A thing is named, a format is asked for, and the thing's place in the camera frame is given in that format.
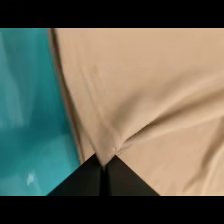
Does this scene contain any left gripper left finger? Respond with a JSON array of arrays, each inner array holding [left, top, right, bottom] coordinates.
[[47, 152, 105, 197]]

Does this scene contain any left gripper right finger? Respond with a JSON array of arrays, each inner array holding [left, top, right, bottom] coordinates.
[[103, 154, 160, 197]]

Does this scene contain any beige shirt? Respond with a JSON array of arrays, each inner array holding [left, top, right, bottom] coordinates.
[[47, 27, 224, 197]]

